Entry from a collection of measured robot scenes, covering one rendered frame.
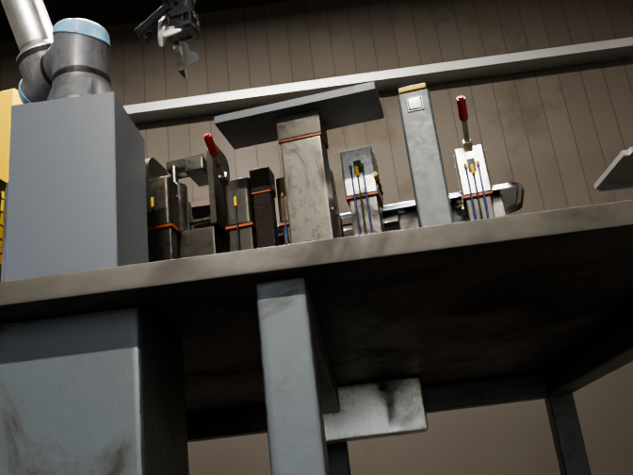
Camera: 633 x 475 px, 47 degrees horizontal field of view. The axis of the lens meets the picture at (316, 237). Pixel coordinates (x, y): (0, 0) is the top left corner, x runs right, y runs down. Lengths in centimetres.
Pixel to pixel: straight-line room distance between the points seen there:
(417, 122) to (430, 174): 13
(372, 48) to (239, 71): 89
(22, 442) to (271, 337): 42
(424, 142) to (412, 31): 350
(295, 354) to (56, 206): 54
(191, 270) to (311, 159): 56
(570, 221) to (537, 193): 343
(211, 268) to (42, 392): 34
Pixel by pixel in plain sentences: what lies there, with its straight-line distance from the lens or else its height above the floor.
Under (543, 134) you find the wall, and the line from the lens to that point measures 476.
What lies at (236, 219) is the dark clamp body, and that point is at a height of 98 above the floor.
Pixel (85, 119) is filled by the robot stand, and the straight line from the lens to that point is 145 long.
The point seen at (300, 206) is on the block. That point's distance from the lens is 156.
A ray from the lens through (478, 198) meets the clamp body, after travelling 168.
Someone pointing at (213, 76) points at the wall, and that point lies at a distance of 497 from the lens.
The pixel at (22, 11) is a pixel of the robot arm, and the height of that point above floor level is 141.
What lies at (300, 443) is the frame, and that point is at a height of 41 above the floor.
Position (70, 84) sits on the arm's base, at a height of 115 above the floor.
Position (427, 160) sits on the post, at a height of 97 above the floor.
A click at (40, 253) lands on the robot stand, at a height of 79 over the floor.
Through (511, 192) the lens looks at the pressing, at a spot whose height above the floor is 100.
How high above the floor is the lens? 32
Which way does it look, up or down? 20 degrees up
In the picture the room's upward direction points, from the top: 7 degrees counter-clockwise
